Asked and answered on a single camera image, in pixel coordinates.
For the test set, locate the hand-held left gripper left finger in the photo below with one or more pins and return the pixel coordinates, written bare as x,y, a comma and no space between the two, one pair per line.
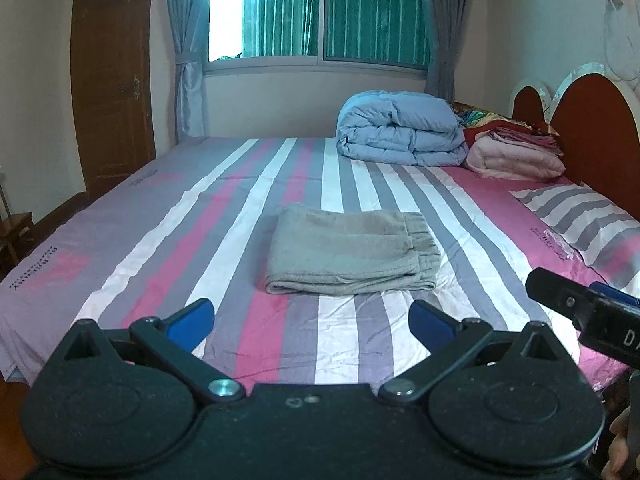
190,322

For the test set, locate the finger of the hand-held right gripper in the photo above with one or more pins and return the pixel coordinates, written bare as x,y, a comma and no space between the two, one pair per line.
557,292
615,295

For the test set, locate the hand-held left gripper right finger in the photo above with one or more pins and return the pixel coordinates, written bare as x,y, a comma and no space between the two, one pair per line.
431,324

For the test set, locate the grey pants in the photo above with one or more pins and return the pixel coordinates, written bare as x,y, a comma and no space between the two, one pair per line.
345,250

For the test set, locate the person's right hand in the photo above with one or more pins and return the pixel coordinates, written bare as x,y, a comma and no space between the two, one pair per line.
622,455

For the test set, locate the striped pillow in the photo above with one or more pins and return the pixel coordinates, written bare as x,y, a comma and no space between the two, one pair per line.
585,220

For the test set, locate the bed with striped sheet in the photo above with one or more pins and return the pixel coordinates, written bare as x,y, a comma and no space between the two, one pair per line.
200,240

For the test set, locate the folded pink blanket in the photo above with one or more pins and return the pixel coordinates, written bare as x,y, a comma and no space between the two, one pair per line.
515,160

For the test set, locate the wooden headboard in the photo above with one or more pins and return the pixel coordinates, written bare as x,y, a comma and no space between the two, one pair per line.
595,130

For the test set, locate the folded colourful red cloth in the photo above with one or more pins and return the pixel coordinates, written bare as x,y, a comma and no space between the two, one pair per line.
487,122

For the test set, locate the small wooden stool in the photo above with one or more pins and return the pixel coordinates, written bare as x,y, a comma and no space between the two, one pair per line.
17,232

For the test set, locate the folded blue duvet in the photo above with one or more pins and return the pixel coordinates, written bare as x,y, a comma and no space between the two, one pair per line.
400,130

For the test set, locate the grey curtain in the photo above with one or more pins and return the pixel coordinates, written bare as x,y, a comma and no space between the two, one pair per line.
445,25
187,50

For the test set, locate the window with green grille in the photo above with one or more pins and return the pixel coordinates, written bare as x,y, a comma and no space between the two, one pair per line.
350,10

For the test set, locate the white wall hanging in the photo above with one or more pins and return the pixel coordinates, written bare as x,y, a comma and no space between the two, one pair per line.
620,35

